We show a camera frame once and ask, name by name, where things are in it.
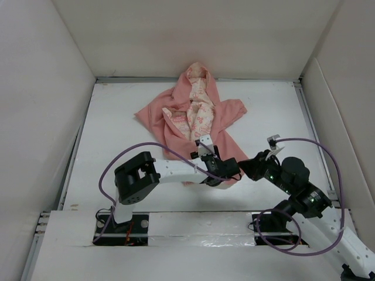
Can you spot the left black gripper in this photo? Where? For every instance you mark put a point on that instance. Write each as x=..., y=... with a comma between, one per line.
x=215, y=158

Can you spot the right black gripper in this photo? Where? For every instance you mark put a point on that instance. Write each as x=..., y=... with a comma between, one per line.
x=253, y=167

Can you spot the pink hooded jacket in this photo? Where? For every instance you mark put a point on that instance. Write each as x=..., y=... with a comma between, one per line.
x=179, y=116

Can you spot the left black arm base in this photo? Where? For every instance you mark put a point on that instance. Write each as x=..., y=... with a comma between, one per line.
x=110, y=233

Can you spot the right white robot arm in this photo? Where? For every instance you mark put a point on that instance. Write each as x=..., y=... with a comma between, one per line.
x=310, y=212

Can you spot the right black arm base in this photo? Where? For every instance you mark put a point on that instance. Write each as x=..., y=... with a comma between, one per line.
x=273, y=226

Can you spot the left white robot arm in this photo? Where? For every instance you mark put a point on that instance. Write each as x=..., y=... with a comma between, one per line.
x=136, y=178

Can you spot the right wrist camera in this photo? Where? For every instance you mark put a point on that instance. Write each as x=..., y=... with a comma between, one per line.
x=275, y=148

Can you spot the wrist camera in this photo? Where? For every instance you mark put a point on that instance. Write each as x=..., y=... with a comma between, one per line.
x=275, y=148
x=204, y=146

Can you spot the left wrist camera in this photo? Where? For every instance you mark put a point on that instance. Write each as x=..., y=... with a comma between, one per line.
x=204, y=146

